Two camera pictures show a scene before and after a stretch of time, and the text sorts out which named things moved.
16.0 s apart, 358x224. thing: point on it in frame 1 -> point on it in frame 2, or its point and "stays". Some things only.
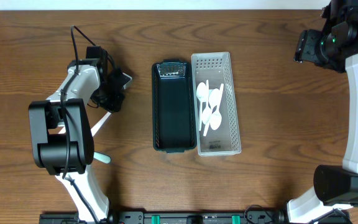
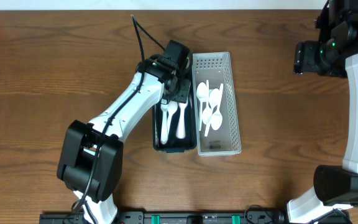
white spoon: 215,96 stays
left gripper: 114,97 -> 181,92
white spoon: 207,117 stays
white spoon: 201,92 stays
